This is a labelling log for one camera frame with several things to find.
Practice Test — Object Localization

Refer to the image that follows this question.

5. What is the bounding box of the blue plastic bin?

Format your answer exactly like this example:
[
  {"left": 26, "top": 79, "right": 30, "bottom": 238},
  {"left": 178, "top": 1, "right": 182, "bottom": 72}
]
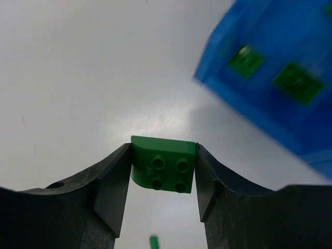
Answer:
[{"left": 194, "top": 0, "right": 331, "bottom": 179}]

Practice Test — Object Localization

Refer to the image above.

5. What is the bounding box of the green curved lego brick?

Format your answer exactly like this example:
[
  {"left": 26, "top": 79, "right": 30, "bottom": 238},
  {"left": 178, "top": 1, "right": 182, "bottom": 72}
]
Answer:
[{"left": 324, "top": 2, "right": 332, "bottom": 17}]

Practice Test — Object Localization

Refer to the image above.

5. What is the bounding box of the green curved four-stud brick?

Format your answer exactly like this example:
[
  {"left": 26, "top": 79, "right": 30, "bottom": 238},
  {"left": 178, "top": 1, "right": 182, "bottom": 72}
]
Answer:
[{"left": 131, "top": 135, "right": 196, "bottom": 193}]

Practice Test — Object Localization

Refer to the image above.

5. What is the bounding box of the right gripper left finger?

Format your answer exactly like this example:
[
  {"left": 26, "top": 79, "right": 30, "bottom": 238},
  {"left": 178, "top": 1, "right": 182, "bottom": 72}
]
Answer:
[{"left": 1, "top": 143, "right": 132, "bottom": 248}]

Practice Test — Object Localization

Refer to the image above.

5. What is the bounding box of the green square lego brick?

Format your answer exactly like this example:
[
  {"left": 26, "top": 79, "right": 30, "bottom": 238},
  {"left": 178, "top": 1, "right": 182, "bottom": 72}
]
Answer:
[{"left": 227, "top": 45, "right": 264, "bottom": 79}]

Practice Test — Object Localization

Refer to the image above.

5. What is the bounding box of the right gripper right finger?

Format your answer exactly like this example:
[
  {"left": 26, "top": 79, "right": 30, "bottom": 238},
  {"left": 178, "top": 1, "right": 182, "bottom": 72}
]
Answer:
[{"left": 195, "top": 144, "right": 331, "bottom": 248}]

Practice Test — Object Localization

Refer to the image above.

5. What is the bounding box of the small green flat lego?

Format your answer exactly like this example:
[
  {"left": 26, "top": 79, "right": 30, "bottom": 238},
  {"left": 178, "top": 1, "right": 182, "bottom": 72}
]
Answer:
[{"left": 149, "top": 235, "right": 160, "bottom": 249}]

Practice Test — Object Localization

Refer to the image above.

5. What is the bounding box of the green two-by-two lego brick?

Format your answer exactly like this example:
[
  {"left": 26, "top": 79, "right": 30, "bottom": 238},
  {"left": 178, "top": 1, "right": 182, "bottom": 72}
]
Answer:
[{"left": 272, "top": 62, "right": 325, "bottom": 105}]

